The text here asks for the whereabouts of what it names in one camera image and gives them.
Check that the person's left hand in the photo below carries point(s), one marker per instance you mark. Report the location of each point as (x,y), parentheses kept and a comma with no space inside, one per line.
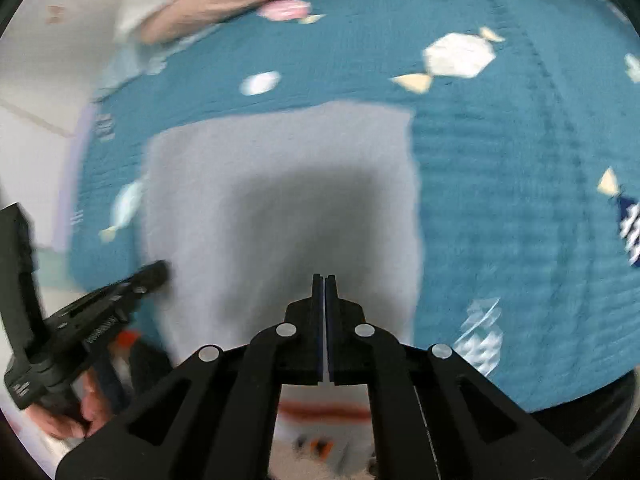
(95,410)

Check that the teal printed quilted blanket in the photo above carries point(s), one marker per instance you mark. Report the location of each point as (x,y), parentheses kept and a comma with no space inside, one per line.
(500,160)

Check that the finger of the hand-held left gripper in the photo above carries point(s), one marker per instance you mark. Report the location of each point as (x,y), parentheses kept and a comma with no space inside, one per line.
(125,300)

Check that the pink pillow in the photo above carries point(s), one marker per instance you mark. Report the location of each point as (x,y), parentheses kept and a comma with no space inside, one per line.
(210,10)

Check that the white wardrobe butterfly print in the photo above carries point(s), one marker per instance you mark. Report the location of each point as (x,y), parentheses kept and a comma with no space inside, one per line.
(40,60)

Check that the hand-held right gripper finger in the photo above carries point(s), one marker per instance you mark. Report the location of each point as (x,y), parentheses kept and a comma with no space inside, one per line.
(318,330)
(331,330)

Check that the grey and navy jacket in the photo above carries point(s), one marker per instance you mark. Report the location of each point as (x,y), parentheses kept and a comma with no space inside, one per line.
(280,200)

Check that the white cloth orange stripe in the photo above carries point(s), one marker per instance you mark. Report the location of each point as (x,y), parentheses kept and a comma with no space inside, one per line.
(325,430)

